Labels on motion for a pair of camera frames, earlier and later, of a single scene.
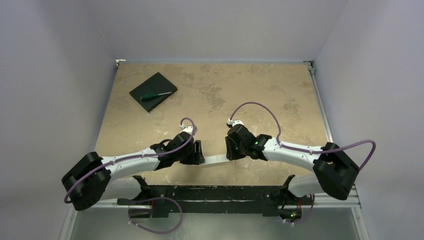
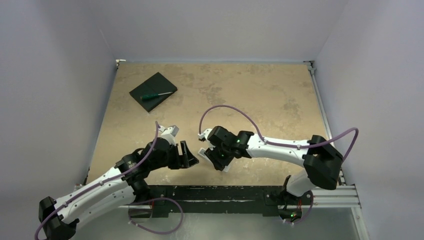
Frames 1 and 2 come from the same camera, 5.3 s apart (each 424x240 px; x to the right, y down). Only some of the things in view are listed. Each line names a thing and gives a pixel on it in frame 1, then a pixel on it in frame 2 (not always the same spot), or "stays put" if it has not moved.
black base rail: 177,201 stays put
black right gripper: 232,147 to 214,158
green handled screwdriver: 150,96 stays put
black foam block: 157,84 stays put
